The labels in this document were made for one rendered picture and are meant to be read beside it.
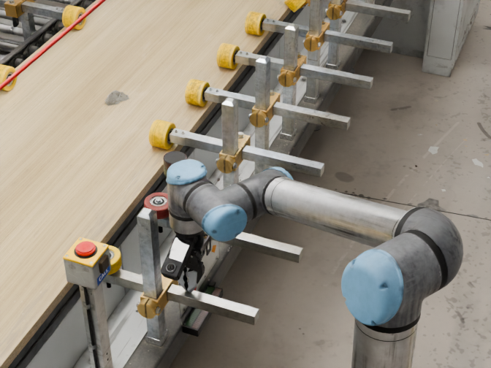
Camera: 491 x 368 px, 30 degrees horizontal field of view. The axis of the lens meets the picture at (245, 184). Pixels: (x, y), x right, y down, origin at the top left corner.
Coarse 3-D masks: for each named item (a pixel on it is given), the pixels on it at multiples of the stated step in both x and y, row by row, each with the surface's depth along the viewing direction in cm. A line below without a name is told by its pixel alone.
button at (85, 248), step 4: (80, 244) 187; (84, 244) 187; (88, 244) 187; (92, 244) 187; (76, 248) 187; (80, 248) 186; (84, 248) 186; (88, 248) 186; (92, 248) 186; (76, 252) 186; (80, 252) 185; (84, 252) 185; (88, 252) 186; (92, 252) 186
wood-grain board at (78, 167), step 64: (128, 0) 349; (192, 0) 349; (256, 0) 349; (64, 64) 310; (128, 64) 310; (192, 64) 310; (0, 128) 280; (64, 128) 280; (128, 128) 280; (192, 128) 281; (0, 192) 255; (64, 192) 255; (128, 192) 255; (0, 256) 234; (0, 320) 216
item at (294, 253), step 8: (160, 224) 253; (168, 224) 252; (216, 240) 249; (232, 240) 246; (240, 240) 245; (248, 240) 245; (256, 240) 245; (264, 240) 245; (272, 240) 245; (248, 248) 246; (256, 248) 245; (264, 248) 244; (272, 248) 243; (280, 248) 242; (288, 248) 242; (296, 248) 242; (280, 256) 243; (288, 256) 242; (296, 256) 241
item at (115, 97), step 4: (112, 92) 294; (116, 92) 295; (120, 92) 295; (108, 96) 291; (112, 96) 291; (116, 96) 292; (120, 96) 292; (124, 96) 293; (104, 100) 292; (108, 100) 290; (112, 100) 291; (116, 100) 290; (120, 100) 292; (124, 100) 292; (108, 104) 290; (112, 104) 290
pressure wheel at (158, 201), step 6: (150, 198) 252; (156, 198) 252; (162, 198) 252; (144, 204) 250; (150, 204) 249; (156, 204) 250; (162, 204) 250; (156, 210) 248; (162, 210) 248; (168, 210) 249; (162, 216) 249; (168, 216) 250; (162, 228) 257
